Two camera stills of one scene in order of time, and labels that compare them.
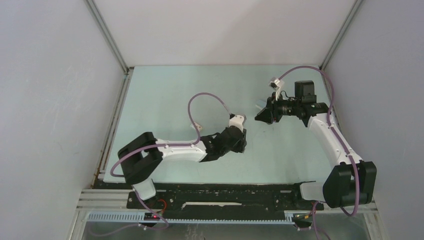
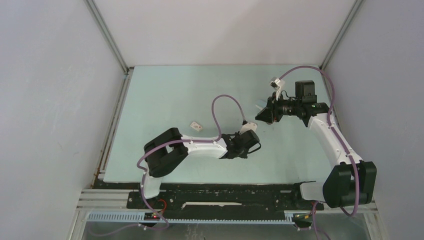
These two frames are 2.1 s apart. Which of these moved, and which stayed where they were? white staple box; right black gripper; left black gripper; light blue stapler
Moved: left black gripper
Stayed: white staple box; right black gripper; light blue stapler
